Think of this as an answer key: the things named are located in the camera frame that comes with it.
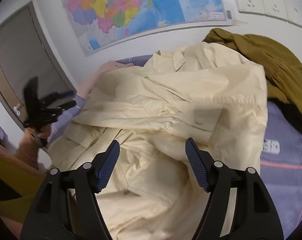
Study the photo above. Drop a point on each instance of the grey wooden door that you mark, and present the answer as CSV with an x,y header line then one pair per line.
x,y
25,53

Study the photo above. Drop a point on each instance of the olive brown jacket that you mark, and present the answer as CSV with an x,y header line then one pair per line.
x,y
283,70

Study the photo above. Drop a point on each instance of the person left hand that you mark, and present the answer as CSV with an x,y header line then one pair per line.
x,y
30,144

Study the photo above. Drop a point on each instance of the white wall switch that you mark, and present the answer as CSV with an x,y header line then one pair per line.
x,y
294,12

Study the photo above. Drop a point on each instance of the white wall socket middle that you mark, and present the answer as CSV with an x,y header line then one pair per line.
x,y
275,8

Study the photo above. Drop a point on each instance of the colourful wall map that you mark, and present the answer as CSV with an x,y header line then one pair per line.
x,y
99,24

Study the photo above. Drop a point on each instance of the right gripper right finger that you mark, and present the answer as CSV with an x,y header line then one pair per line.
x,y
239,205

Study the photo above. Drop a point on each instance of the white care label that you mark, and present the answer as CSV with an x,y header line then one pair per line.
x,y
271,146

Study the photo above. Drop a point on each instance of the cream beige jacket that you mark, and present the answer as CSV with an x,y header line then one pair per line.
x,y
171,129

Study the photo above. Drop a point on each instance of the folded pink garment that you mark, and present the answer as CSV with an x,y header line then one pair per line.
x,y
86,87

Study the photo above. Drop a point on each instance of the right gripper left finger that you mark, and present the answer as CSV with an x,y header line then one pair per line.
x,y
65,206

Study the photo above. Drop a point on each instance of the purple plaid bed sheet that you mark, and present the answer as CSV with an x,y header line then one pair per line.
x,y
285,169

